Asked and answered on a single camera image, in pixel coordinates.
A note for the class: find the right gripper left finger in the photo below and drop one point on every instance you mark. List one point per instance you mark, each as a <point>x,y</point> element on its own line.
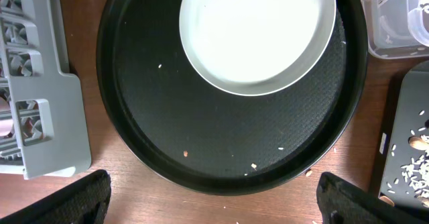
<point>85,201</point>

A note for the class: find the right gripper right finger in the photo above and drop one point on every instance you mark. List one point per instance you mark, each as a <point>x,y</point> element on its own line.
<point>340,201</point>

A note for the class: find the food scraps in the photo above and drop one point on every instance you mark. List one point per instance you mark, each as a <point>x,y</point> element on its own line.
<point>405,178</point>

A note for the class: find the grey round plate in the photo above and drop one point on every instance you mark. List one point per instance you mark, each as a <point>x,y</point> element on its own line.
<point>255,47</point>

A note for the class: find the pink plastic cup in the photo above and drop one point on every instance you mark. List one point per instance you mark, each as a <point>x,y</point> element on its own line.
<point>6,118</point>

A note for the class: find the grey plastic dishwasher rack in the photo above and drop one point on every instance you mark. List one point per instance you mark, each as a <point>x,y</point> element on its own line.
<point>49,135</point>

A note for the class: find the clear plastic waste bin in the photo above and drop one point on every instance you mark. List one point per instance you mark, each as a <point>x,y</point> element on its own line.
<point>397,28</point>

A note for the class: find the black rectangular tray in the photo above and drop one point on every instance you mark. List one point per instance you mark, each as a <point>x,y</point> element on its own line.
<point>413,96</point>

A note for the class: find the round black serving tray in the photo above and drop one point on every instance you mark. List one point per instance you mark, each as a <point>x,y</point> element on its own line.
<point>210,141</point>

